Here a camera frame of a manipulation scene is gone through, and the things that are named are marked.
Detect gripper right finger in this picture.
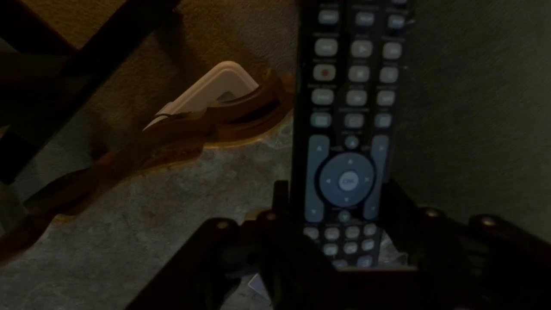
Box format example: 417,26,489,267
385,181,551,310

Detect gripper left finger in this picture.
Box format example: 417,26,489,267
125,180,334,310

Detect white plastic bracket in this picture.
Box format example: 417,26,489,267
142,61,260,130

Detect dark metal frame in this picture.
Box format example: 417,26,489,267
0,0,182,186

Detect grey fabric sofa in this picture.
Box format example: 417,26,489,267
390,0,551,244

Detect brown curved wooden frame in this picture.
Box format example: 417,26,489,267
0,69,298,264

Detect black remote control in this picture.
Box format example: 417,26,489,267
292,0,416,270

